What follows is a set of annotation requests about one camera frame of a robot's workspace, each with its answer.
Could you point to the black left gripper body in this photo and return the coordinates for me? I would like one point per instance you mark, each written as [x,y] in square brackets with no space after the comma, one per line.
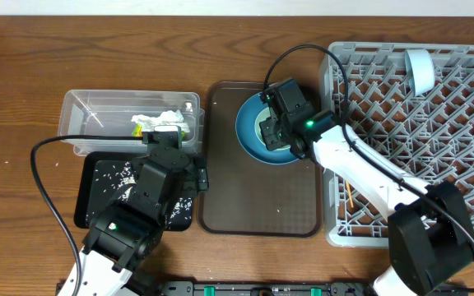
[189,182]

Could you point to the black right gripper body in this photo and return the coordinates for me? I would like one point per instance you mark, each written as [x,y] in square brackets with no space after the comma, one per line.
[286,127]

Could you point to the light green bowl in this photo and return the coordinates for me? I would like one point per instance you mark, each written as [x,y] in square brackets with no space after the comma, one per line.
[262,116]

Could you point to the dark blue plate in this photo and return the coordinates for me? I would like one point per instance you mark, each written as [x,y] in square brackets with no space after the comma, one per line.
[244,127]

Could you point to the rice grains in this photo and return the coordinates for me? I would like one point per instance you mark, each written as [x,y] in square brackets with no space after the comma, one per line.
[110,175]

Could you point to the pandan snack wrapper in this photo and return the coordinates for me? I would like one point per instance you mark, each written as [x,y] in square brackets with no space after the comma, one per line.
[137,131]

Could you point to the white tissue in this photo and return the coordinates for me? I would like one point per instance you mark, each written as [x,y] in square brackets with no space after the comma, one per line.
[166,118]

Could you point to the wooden chopstick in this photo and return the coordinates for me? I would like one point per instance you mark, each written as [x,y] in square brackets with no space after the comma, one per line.
[349,194]

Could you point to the light blue bowl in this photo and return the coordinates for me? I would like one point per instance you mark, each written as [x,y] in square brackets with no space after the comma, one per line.
[420,66]

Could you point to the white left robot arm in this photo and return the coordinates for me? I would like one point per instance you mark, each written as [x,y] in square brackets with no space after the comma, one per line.
[131,224]

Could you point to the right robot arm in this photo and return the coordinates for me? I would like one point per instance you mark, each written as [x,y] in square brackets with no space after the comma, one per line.
[430,235]

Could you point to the grey dishwasher rack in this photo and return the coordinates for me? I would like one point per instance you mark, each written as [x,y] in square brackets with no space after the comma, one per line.
[429,135]

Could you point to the brown serving tray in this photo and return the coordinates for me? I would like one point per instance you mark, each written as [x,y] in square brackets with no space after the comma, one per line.
[245,195]

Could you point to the black tray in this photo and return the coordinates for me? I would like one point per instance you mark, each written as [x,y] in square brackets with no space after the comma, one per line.
[105,218]

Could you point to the clear plastic bin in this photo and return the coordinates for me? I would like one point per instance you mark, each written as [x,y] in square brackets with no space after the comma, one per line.
[110,113]

